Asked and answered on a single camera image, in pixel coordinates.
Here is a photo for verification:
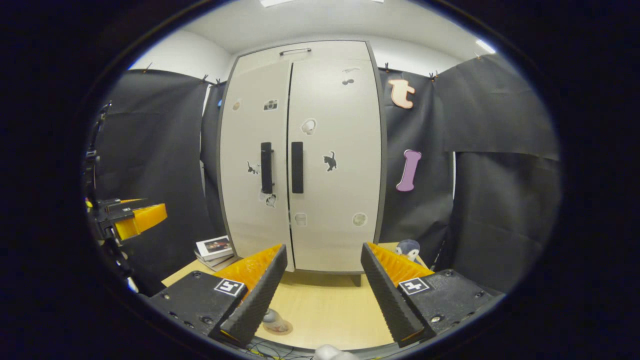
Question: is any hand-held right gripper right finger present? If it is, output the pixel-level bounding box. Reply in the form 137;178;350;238
360;242;506;350

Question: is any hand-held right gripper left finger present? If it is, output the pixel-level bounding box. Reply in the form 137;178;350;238
148;243;288;349

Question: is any white cabinet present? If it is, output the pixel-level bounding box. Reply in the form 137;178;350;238
216;40;388;287

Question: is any white cabinet door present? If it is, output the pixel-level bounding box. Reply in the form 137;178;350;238
218;60;296;273
287;56;387;275

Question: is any white cabinet drawer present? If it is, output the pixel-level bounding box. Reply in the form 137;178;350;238
234;41;373;64

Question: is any grey book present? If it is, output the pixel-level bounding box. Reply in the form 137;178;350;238
194;252;240;272

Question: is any penguin plush toy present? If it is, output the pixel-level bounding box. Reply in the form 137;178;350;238
395;238;422;266

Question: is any white photo cover book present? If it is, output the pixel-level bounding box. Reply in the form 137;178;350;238
195;235;235;261

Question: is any black backdrop cloth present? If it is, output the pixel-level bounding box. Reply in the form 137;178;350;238
85;54;561;296

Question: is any large ceiling light panel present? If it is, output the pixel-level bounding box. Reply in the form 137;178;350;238
260;0;386;8

